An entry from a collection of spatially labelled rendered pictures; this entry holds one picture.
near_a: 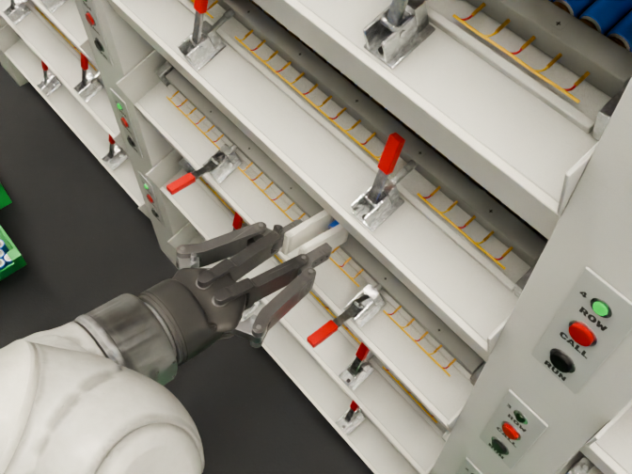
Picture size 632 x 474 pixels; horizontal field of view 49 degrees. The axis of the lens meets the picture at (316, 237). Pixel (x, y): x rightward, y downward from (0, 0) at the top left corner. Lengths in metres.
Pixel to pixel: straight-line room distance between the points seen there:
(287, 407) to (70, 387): 0.88
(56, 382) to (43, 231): 1.13
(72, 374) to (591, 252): 0.30
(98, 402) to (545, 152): 0.29
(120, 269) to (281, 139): 0.82
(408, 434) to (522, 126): 0.58
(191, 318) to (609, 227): 0.37
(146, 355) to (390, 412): 0.44
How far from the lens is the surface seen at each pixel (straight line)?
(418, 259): 0.61
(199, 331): 0.63
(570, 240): 0.43
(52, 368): 0.44
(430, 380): 0.77
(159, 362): 0.61
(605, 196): 0.39
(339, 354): 0.98
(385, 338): 0.78
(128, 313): 0.61
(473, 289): 0.60
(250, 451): 1.26
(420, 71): 0.47
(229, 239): 0.71
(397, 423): 0.95
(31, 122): 1.76
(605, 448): 0.58
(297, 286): 0.68
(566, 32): 0.46
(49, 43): 1.45
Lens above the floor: 1.20
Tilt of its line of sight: 57 degrees down
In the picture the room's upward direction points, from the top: straight up
